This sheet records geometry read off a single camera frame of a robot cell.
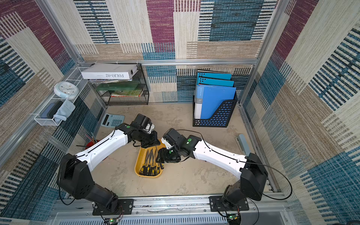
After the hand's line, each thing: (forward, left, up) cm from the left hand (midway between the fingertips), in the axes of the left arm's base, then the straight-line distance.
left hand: (161, 142), depth 82 cm
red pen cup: (+1, +42, -3) cm, 43 cm away
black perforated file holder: (+19, -40, -2) cm, 44 cm away
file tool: (-11, +12, -12) cm, 20 cm away
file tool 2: (-12, +10, -12) cm, 20 cm away
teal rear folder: (+41, -35, +17) cm, 57 cm away
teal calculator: (+25, +41, -11) cm, 50 cm away
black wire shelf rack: (+49, +44, -11) cm, 67 cm away
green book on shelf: (+33, +27, +14) cm, 45 cm away
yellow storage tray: (-5, +13, -13) cm, 19 cm away
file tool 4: (-10, +5, -13) cm, 17 cm away
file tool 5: (-11, +2, -13) cm, 18 cm away
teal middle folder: (+37, -35, +14) cm, 53 cm away
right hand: (-12, 0, +2) cm, 12 cm away
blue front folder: (+25, -30, +9) cm, 40 cm away
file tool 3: (-8, +8, -13) cm, 18 cm away
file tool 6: (-13, -1, -2) cm, 13 cm away
